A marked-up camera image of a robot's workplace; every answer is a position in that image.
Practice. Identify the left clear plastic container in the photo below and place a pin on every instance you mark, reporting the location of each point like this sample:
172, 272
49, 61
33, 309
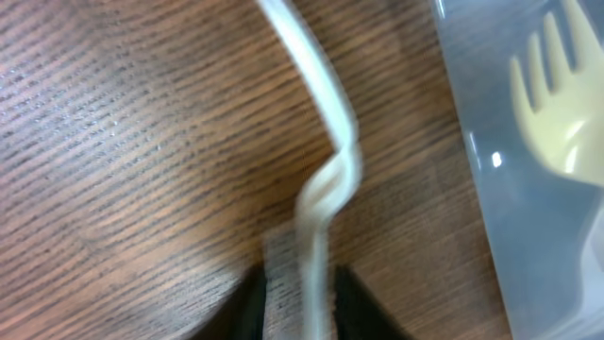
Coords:
545, 231

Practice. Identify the yellow plastic fork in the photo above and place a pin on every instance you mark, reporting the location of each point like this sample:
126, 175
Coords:
559, 109

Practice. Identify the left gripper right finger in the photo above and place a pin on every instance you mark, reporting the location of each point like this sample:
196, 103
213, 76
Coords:
358, 315

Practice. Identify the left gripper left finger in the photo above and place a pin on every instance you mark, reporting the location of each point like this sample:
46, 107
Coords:
241, 317

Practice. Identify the clear plastic fork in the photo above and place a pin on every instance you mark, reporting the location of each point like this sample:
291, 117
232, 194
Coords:
332, 181

